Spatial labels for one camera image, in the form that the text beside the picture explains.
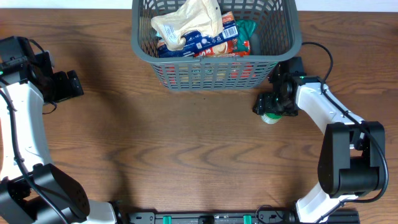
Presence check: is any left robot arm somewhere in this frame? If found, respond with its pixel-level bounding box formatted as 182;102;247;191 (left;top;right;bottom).
1;36;122;224

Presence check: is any beige paper pouch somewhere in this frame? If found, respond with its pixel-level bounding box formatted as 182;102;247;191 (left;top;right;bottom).
151;0;223;51

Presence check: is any right black cable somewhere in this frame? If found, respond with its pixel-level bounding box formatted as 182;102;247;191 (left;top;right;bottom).
300;41;390;205

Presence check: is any orange spaghetti packet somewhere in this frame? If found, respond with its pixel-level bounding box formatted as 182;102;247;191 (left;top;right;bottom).
152;62;273;90

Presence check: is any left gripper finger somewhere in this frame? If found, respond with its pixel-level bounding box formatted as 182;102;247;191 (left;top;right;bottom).
52;72;73;102
67;70;84;97

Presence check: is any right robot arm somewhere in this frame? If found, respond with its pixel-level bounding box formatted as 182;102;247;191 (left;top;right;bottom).
252;57;388;223

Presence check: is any green lidded jar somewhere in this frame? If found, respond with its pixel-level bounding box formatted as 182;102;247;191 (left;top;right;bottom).
261;113;282;124

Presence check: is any green Nescafe coffee bag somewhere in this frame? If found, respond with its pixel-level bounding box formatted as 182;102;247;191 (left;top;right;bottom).
194;19;259;58

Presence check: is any grey plastic basket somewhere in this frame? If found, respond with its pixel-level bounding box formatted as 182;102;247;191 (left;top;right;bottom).
131;0;302;91

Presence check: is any Kleenex tissue multipack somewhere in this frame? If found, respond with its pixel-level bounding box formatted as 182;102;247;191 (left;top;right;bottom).
157;11;239;58

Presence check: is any black mounting rail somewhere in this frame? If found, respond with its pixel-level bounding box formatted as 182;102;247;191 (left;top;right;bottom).
124;210;361;224

